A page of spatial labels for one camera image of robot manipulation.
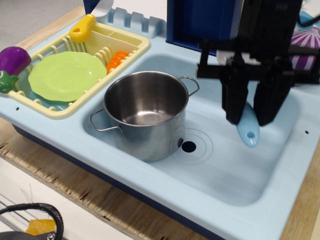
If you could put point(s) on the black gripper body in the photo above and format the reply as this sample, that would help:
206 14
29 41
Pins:
258 65

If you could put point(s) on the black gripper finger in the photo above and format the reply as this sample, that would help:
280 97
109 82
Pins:
234 80
272 91

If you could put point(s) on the white spoon blue handle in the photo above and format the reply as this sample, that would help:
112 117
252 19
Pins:
248 127

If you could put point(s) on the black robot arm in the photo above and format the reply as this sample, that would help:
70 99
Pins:
262 52

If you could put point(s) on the stainless steel pot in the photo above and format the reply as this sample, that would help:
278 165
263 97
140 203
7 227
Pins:
147 113

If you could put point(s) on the purple striped toy onion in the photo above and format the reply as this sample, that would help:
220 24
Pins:
309 38

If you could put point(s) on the blue plastic cup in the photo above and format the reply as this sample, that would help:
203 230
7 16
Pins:
304 17

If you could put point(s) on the dark blue plastic box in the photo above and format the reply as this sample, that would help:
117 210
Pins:
189 22

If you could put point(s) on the light blue toy sink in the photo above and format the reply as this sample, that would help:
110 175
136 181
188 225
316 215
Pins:
200 180

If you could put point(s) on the orange toy carrot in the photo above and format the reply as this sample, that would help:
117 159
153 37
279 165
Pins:
116 60

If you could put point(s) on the green plastic plate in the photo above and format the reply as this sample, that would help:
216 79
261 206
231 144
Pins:
65 76

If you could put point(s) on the light blue plate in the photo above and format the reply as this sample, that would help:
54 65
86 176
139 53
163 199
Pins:
44 102

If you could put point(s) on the wooden board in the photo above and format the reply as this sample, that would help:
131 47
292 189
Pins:
100 200

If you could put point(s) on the cream dish rack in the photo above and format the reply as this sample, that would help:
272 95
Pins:
103 42

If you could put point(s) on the purple toy eggplant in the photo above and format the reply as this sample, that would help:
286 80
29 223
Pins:
13 60

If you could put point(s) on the yellow tape piece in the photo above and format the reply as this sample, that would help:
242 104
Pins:
40 226

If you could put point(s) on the yellow toy utensil handle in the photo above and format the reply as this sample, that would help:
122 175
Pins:
80 32

